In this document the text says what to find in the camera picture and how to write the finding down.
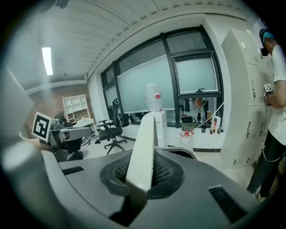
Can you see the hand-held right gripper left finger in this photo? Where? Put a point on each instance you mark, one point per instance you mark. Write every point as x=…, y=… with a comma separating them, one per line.
x=85, y=192

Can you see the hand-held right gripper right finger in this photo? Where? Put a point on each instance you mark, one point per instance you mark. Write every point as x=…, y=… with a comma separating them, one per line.
x=192, y=201

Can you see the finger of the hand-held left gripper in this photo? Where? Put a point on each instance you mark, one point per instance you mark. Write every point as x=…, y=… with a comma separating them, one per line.
x=78, y=132

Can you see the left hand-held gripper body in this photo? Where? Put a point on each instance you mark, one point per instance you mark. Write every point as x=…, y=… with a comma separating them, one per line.
x=41, y=126

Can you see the white desk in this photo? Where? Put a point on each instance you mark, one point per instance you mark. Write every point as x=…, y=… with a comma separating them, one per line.
x=86, y=125

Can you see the white shelf unit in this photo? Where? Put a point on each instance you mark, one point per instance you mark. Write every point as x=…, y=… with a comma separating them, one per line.
x=74, y=107

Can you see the black office chair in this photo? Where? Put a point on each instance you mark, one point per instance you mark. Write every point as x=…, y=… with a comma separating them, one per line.
x=111, y=132

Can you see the ceiling light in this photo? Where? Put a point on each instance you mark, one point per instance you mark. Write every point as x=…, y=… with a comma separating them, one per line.
x=47, y=60

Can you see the brown bottle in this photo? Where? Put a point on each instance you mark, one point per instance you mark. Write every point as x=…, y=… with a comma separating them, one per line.
x=211, y=130

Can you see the black thermos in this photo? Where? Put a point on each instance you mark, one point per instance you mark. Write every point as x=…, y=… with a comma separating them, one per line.
x=203, y=127

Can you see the small drink can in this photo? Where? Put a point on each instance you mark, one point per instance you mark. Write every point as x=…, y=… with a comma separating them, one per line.
x=219, y=130

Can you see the green bag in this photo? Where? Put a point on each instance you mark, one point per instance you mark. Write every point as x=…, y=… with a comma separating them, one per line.
x=188, y=125

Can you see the clear water bottle red label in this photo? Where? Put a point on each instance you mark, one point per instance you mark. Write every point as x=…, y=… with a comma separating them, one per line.
x=153, y=98

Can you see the white paper bag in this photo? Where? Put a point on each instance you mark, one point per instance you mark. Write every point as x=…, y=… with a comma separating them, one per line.
x=216, y=121

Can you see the white locker cabinet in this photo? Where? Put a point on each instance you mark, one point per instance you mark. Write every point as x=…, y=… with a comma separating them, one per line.
x=243, y=100

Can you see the black window frame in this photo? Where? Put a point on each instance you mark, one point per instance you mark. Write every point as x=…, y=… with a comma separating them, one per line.
x=169, y=67

